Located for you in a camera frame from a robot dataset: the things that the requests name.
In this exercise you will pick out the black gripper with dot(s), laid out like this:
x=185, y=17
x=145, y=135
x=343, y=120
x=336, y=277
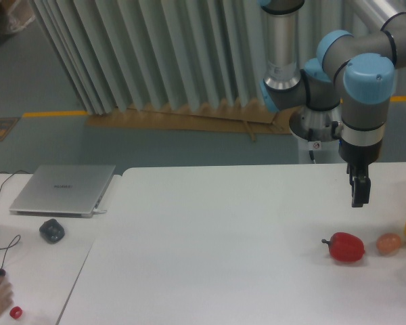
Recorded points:
x=359, y=178

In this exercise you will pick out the red bell pepper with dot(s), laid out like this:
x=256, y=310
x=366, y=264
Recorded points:
x=345, y=247

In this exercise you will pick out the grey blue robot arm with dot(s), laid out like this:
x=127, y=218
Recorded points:
x=344, y=92

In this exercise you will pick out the brown egg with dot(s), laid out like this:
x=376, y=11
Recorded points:
x=388, y=244

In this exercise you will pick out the flat brown cardboard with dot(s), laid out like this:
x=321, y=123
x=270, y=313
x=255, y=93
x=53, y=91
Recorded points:
x=252, y=119

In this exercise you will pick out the grey folding screen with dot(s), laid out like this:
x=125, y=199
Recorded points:
x=123, y=53

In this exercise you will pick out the silver closed laptop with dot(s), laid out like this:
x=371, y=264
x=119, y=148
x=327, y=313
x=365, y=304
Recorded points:
x=74, y=190

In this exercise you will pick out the black earbuds case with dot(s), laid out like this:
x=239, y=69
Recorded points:
x=52, y=231

